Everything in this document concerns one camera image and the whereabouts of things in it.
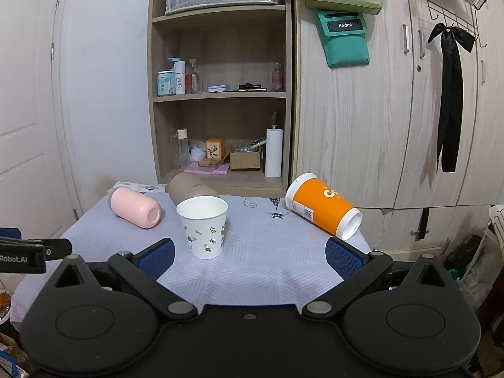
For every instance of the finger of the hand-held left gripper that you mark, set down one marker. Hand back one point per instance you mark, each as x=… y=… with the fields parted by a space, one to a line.
x=57 y=249

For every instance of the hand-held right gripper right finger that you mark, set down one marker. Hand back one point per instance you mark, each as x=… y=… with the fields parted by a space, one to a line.
x=341 y=258

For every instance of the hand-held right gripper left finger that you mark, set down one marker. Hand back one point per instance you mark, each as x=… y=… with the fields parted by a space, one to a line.
x=159 y=258

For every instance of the orange paper cup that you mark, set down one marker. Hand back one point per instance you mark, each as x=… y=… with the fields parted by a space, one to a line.
x=321 y=204

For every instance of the white floral paper cup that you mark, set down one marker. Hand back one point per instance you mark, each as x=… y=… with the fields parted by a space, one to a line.
x=202 y=228

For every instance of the pink cup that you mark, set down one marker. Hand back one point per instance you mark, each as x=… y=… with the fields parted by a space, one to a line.
x=132 y=204

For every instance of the tan cup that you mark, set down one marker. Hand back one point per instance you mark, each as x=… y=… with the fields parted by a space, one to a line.
x=187 y=189

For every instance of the white packet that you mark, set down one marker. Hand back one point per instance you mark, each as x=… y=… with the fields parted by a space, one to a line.
x=125 y=187
x=153 y=188

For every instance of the pale patterned tablecloth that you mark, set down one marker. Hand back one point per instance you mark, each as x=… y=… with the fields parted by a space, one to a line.
x=267 y=252

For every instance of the pink paper pad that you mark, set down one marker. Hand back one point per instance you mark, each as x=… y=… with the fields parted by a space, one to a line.
x=208 y=169

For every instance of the flat brown box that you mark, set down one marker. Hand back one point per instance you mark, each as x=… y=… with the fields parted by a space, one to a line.
x=209 y=162

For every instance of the clear bottle with beige cap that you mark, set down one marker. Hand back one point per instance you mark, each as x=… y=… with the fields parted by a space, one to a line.
x=183 y=149

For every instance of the white jar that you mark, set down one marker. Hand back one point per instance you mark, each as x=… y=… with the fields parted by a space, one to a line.
x=198 y=152

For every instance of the yellow floral box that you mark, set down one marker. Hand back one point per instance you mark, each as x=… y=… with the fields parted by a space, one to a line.
x=215 y=149

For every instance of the dark cloth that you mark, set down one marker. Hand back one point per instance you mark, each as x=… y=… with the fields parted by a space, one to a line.
x=464 y=254

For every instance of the white paper roll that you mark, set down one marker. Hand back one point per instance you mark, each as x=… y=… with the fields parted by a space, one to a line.
x=273 y=153

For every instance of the small cardboard box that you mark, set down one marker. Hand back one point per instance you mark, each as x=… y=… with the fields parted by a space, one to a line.
x=245 y=160

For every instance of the wooden wardrobe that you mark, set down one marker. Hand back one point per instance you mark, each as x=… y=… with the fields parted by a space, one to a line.
x=354 y=126

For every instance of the white fabric pile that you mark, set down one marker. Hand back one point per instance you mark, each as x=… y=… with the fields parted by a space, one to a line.
x=486 y=260

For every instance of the white door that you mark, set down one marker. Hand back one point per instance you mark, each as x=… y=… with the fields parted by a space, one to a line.
x=23 y=106

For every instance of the wooden shelf unit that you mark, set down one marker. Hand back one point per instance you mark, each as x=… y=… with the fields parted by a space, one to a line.
x=220 y=122

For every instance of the light blue container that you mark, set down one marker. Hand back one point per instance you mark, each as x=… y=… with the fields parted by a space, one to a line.
x=165 y=84

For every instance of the flat metal tin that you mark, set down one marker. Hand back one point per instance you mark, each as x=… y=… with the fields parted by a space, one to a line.
x=218 y=88

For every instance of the clear bottle with orange liquid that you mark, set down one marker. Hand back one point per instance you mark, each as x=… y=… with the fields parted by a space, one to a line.
x=191 y=78

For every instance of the white bottle with blue cap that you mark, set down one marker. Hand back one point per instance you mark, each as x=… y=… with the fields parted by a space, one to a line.
x=179 y=76

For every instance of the pink perfume bottle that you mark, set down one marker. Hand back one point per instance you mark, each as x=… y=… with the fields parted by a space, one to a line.
x=277 y=78

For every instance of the black ribbon bow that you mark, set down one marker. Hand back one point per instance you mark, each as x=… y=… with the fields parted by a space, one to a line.
x=449 y=98

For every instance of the flat black item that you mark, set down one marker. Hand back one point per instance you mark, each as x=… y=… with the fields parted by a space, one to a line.
x=252 y=87

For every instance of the teal pouch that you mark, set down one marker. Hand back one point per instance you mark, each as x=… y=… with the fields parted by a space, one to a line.
x=346 y=47

